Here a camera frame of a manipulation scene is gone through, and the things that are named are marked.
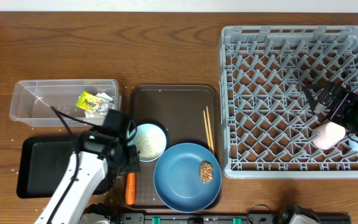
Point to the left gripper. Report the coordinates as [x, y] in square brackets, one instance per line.
[135, 168]

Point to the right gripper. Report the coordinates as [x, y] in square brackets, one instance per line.
[346, 99]

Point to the orange carrot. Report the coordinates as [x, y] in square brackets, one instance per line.
[130, 193]

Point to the light blue rice bowl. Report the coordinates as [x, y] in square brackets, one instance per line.
[150, 141]

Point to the pink cup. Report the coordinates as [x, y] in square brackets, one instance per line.
[328, 135]

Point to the white tissue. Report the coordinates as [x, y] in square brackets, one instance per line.
[104, 96]

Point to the blue plate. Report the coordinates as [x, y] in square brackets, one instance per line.
[177, 178]

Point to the yellow snack wrapper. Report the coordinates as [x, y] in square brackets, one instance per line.
[90, 102]

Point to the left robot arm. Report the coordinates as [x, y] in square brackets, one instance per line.
[99, 151]

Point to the grey dishwasher rack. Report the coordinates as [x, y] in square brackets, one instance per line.
[266, 122]

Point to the black tray bin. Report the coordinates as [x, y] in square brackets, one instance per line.
[44, 160]

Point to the brown food clump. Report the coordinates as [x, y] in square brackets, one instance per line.
[206, 172]

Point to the wooden chopstick left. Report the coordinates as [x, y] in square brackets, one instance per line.
[207, 131]

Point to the wooden chopstick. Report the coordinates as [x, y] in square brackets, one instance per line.
[207, 131]
[209, 128]

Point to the wooden chopstick right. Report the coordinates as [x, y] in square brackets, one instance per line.
[209, 128]

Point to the clear plastic bin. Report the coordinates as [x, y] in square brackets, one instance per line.
[32, 100]

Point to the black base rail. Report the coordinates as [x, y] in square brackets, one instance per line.
[140, 218]

